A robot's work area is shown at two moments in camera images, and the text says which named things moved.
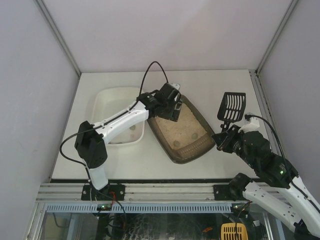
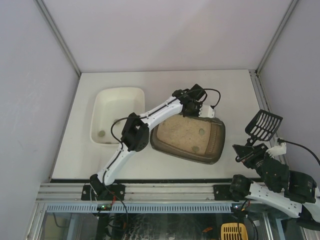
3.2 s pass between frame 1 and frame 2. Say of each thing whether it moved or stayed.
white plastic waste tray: stayed
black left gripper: moved
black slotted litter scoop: moved
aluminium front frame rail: stayed
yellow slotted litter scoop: stayed
